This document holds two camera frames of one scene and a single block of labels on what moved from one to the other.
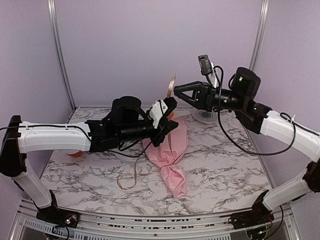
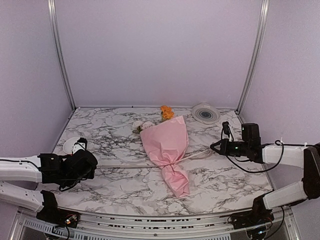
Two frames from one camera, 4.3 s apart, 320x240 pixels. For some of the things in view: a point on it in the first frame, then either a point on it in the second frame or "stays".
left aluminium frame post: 52,8 stays
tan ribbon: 171,156 -> 169,165
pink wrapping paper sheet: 168,153 stays
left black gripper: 163,132 -> 90,175
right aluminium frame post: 260,34 stays
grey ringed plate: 203,116 stays
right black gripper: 205,94 -> 224,149
